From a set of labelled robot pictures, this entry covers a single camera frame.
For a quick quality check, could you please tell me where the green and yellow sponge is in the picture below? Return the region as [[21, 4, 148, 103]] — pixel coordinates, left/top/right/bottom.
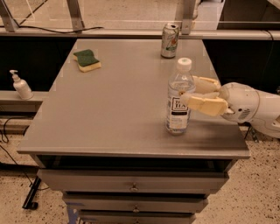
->
[[73, 49, 102, 73]]

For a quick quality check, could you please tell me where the black cable on floor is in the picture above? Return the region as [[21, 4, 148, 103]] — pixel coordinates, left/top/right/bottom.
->
[[0, 116, 50, 192]]

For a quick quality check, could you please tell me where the white pump dispenser bottle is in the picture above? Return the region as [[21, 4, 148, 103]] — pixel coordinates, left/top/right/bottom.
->
[[10, 70, 33, 100]]

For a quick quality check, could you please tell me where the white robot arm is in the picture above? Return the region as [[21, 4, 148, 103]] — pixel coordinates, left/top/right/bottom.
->
[[180, 76, 280, 138]]

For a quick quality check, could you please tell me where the middle grey drawer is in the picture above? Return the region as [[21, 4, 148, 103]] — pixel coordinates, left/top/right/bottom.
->
[[63, 194, 208, 213]]

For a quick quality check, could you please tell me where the grey drawer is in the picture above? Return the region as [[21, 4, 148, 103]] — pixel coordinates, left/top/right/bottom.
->
[[79, 211, 196, 224], [63, 194, 208, 213], [38, 169, 228, 194]]

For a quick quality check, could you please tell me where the bottom grey drawer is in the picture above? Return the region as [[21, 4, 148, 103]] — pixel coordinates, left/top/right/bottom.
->
[[79, 211, 196, 224]]

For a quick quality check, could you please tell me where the black floor bracket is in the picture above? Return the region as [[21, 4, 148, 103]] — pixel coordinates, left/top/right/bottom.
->
[[22, 177, 41, 210]]

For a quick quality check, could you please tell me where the black cable at right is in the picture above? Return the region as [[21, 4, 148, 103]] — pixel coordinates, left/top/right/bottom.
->
[[244, 29, 276, 140]]

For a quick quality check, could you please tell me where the top grey drawer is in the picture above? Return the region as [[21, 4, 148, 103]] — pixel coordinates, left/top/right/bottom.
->
[[38, 169, 228, 194]]

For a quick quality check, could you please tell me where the green soda can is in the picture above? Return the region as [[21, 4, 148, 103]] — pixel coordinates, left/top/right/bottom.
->
[[161, 23, 179, 59]]

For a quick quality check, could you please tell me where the grey drawer cabinet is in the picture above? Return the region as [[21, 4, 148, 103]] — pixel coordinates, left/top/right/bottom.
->
[[17, 38, 251, 224]]

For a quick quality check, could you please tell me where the clear plastic water bottle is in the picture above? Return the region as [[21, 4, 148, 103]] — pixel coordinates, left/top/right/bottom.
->
[[165, 58, 195, 135]]

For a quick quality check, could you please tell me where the black cable on ledge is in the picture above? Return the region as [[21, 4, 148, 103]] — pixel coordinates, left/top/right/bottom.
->
[[17, 25, 105, 34]]

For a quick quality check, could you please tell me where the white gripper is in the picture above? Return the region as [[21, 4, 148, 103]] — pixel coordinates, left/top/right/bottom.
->
[[180, 76, 259, 123]]

